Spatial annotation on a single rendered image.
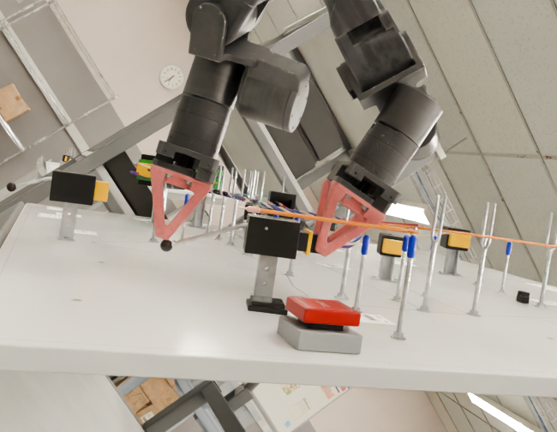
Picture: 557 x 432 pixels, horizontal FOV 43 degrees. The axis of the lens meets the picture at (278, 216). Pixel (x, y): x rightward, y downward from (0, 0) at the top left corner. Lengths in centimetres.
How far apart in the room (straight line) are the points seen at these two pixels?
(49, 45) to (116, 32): 74
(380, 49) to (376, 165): 13
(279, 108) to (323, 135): 120
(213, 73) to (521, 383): 42
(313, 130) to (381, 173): 116
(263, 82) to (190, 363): 33
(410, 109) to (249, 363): 36
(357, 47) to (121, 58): 756
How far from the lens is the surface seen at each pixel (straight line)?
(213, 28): 71
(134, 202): 178
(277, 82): 73
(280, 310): 70
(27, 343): 51
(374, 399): 985
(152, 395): 853
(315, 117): 191
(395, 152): 76
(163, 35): 841
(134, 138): 172
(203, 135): 74
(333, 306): 59
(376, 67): 79
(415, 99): 77
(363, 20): 82
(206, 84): 74
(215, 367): 52
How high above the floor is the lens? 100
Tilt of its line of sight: 12 degrees up
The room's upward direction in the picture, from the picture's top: 57 degrees clockwise
